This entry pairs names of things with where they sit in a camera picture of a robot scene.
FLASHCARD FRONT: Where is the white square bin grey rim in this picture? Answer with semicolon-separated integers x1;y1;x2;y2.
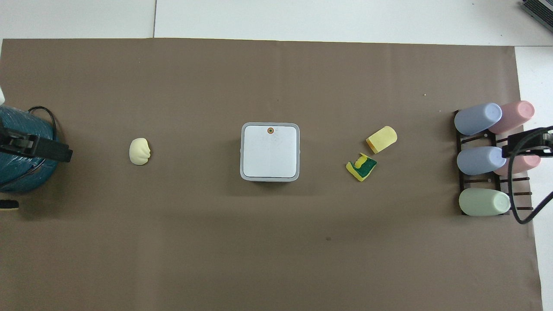
240;122;300;182

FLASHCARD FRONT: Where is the green and yellow toy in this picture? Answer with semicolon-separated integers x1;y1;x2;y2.
346;153;378;182

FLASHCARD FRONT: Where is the yellow foam cylinder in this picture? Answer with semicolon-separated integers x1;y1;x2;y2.
365;126;398;154

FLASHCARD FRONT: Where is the cream shell-shaped toy dumpling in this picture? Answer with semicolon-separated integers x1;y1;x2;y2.
129;137;152;166

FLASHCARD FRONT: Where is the black cup rack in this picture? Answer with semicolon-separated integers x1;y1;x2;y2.
453;110;533;216

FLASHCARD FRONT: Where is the blue plastic cup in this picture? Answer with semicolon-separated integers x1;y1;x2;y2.
457;146;507;176
454;102;503;136

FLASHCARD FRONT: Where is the green plastic cup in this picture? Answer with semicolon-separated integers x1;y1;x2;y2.
458;187;512;217

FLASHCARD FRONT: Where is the pink plastic cup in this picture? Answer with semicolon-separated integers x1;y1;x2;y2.
488;100;536;135
493;153;542;177

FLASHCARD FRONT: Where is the grey ribbed device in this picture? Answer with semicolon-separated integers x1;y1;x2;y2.
519;0;553;30

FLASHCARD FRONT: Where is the black cable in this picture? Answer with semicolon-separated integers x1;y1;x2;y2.
27;105;59;141
508;147;553;225

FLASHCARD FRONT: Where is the teal cord spool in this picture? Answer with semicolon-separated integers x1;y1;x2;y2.
0;105;59;194

